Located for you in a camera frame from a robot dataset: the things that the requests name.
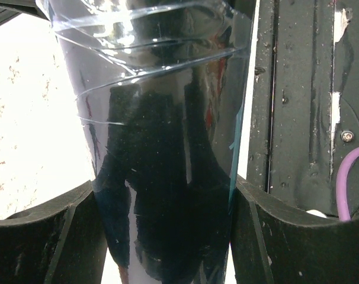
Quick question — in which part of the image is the black table edge rail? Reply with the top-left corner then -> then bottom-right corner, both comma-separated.
246,1 -> 359,217

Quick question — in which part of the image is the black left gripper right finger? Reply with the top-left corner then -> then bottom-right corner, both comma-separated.
231,177 -> 359,283

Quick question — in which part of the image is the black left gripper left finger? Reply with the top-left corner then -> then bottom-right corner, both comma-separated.
0,182 -> 107,283

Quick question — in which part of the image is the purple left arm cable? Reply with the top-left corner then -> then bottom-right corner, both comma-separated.
336,144 -> 359,222

